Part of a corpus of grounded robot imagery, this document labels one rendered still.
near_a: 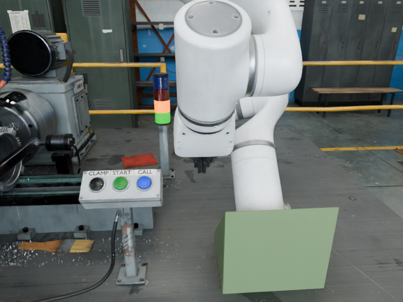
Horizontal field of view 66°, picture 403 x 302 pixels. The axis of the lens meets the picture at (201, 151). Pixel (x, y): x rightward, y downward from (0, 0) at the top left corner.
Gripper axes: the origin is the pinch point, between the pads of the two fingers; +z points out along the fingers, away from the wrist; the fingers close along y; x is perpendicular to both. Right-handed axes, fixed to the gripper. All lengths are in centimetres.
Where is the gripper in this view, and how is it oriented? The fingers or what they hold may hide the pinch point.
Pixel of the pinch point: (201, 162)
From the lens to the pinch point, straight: 59.9
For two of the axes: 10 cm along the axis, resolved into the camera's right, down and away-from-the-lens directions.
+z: -0.4, 5.2, 8.6
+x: 0.5, 8.6, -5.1
